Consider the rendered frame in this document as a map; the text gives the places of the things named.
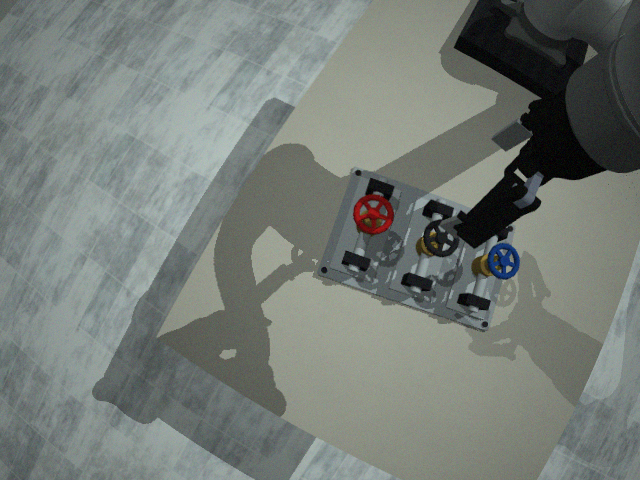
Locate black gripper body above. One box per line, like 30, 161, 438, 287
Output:
518, 88, 606, 186

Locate valve with black handwheel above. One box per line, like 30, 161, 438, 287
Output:
389, 197, 460, 302

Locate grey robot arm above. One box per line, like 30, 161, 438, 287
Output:
498, 0, 640, 173

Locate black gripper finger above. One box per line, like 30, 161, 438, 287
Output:
491, 97, 551, 152
439, 141, 544, 249

